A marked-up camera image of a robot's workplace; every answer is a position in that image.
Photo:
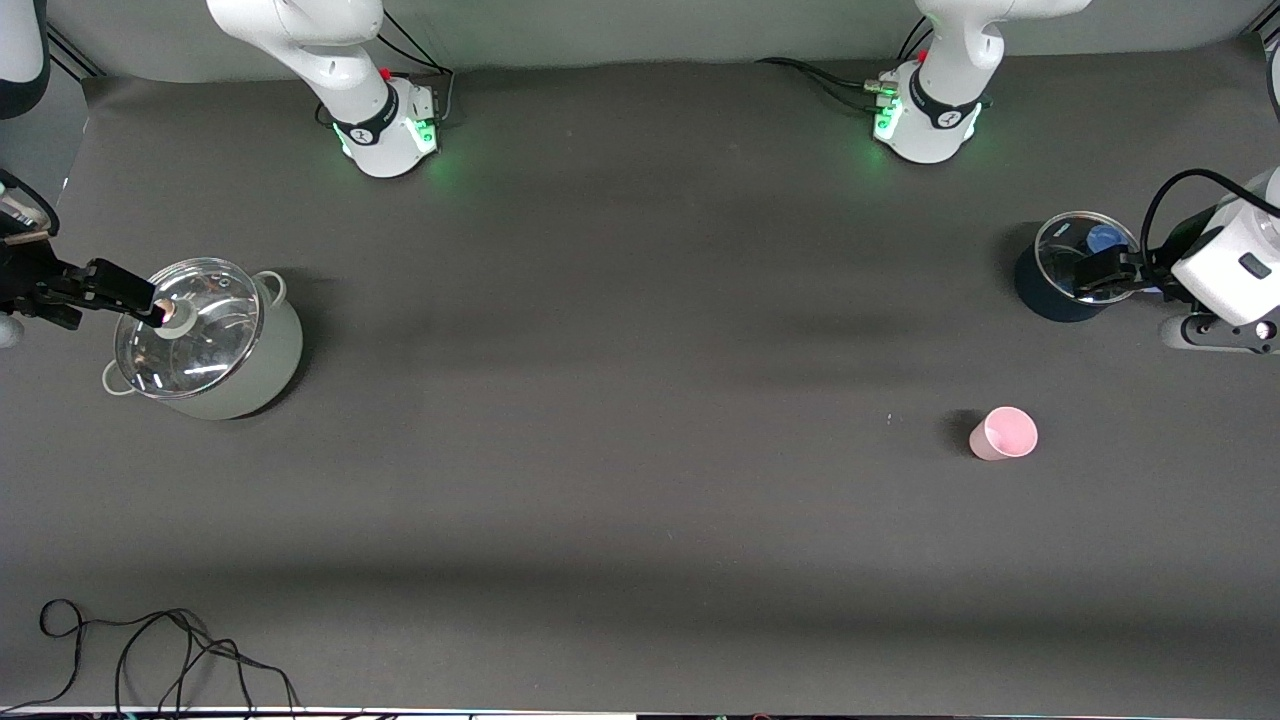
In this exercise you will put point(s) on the sage green cooking pot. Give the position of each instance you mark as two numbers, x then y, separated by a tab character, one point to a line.
275	360

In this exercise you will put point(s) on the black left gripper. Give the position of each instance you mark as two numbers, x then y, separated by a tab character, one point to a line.
1181	237

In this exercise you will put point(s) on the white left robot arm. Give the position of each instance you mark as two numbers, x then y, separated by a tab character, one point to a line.
950	50

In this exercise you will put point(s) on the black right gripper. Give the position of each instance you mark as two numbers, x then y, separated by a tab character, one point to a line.
28	277

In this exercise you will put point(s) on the white beige curved device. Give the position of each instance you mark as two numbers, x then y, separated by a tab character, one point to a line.
20	222

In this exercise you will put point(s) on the dark blue saucepan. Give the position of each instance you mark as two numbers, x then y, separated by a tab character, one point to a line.
1040	295

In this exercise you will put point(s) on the glass pot lid beige knob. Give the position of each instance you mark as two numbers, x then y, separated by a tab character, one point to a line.
210	350

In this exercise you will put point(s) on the black metal frame rail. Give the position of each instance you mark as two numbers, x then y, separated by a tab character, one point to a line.
72	52

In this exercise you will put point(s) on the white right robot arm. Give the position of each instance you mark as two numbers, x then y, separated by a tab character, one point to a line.
330	60

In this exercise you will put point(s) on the pink plastic cup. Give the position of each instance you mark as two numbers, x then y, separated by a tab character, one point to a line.
1005	435

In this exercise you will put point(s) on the dark grey table mat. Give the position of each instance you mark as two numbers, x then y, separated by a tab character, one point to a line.
640	400

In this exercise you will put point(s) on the glass lid blue knob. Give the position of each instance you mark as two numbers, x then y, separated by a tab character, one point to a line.
1060	250

